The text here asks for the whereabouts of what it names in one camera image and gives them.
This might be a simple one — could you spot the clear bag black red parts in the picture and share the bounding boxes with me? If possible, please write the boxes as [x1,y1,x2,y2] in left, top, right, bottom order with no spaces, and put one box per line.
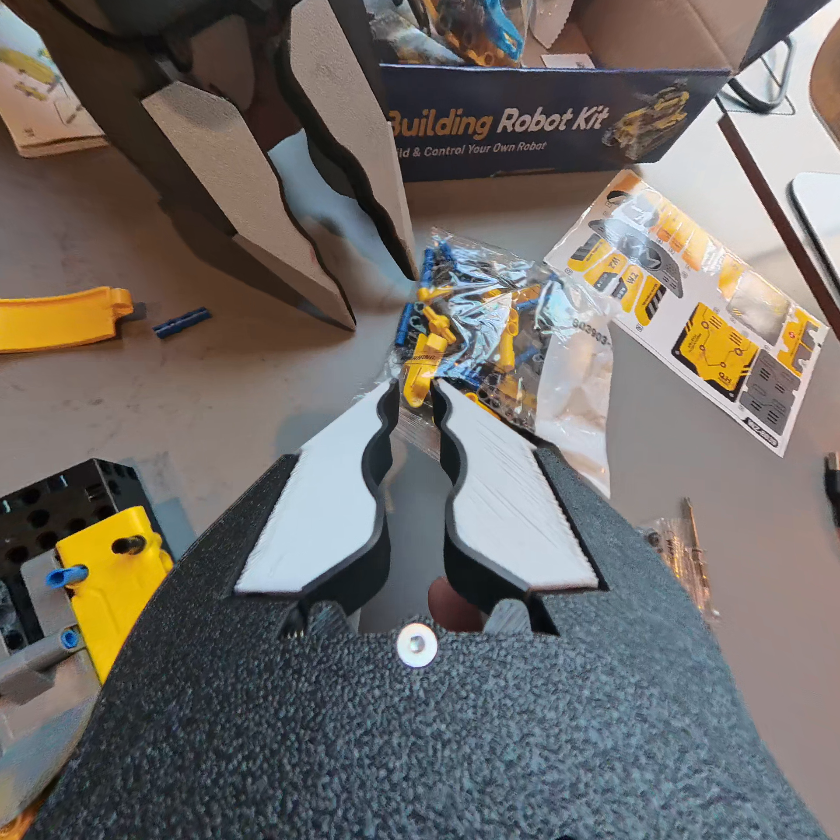
[640,515,697,592]

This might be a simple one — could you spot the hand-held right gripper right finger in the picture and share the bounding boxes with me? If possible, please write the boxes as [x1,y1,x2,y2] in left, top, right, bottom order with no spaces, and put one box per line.
[432,379,601,614]

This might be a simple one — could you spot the black adapter cable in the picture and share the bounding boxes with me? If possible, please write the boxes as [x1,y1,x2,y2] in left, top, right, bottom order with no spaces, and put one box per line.
[718,36,795,112]

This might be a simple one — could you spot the clear bag yellow grey parts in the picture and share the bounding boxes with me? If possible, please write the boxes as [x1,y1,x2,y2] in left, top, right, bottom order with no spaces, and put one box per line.
[387,226,614,500]

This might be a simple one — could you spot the wooden document stand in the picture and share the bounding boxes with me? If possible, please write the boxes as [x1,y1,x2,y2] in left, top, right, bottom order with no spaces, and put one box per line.
[787,26,840,263]

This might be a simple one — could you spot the yellow curved arc beam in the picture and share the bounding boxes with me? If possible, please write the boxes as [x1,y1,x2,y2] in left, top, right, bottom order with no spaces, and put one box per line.
[0,287,135,353]

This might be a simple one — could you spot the yellow black brick assembly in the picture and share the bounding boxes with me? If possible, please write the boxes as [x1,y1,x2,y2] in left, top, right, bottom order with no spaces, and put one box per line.
[0,458,175,808]

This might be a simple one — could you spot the small clear-handled screwdriver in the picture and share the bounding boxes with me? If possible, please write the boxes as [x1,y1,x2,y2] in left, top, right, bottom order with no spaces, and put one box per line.
[679,497,713,614]

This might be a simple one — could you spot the clear bag yellow gear parts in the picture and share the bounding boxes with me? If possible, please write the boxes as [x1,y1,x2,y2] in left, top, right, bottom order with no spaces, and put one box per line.
[367,0,526,67]

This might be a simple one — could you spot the person's left hand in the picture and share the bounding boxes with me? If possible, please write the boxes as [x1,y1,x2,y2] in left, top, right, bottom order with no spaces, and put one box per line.
[255,67,293,142]

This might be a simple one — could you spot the yellow black sticker sheet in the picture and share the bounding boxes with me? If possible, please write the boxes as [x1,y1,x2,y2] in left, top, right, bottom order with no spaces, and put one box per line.
[545,169,829,458]

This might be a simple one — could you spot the instruction booklet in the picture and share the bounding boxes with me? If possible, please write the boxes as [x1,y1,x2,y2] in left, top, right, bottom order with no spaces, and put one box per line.
[0,7,109,158]

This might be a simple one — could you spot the grey desk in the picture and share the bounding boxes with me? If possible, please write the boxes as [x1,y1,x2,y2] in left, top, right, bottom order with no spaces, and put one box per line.
[0,59,840,840]

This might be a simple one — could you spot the blue cardboard kit box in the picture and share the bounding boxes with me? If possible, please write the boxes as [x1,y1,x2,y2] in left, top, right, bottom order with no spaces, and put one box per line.
[364,0,834,183]

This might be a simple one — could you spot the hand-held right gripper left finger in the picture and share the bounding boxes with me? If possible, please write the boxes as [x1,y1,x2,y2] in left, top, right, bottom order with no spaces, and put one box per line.
[233,379,401,614]

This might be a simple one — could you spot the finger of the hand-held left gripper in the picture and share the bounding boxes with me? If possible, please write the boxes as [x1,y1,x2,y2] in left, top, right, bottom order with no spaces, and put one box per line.
[281,0,421,281]
[140,28,358,333]

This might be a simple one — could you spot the small blue connector pin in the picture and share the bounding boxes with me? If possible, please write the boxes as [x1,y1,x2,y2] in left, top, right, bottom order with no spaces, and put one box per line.
[153,307,212,339]

